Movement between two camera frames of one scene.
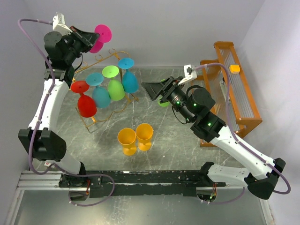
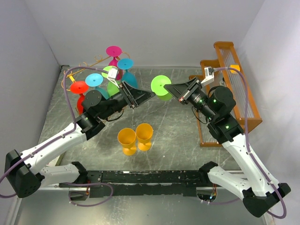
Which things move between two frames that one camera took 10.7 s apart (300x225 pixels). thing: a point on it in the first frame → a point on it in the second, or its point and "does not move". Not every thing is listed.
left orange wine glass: (126, 137) does not move
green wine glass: (116, 89) does not move
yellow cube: (234, 69) does not move
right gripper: (170, 85) → (183, 91)
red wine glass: (86, 107) does not move
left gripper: (87, 39) → (137, 97)
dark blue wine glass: (130, 80) does not move
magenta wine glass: (105, 34) → (115, 51)
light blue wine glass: (101, 96) does not move
